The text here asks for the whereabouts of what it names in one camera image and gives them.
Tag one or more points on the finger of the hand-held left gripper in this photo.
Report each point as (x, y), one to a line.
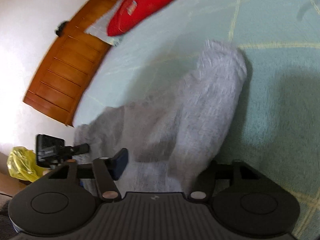
(81, 149)

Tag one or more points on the dark cloth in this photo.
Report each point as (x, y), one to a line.
(61, 28)

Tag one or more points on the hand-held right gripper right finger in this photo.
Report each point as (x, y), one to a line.
(207, 177)

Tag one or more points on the grey checked pillow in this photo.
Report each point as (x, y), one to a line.
(102, 30)

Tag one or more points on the grey sweatshirt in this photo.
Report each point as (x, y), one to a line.
(200, 110)

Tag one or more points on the wooden headboard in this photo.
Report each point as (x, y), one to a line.
(65, 75)

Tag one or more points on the red quilt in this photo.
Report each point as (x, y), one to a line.
(140, 7)

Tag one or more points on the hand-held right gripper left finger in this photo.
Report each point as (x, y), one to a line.
(120, 162)

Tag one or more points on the yellow plastic bag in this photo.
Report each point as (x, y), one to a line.
(21, 165)

